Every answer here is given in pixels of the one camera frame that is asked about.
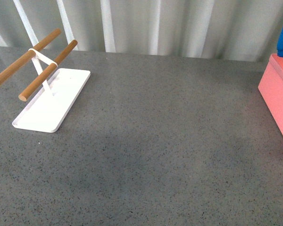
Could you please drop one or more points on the white pleated curtain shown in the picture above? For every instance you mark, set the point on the white pleated curtain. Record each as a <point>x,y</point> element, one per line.
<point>244,30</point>

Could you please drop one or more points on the pink plastic box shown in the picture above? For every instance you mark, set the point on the pink plastic box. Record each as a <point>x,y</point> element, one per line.
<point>271,88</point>

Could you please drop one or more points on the white rack with wooden bars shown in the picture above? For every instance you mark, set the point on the white rack with wooden bars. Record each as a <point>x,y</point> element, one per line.
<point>52,93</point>

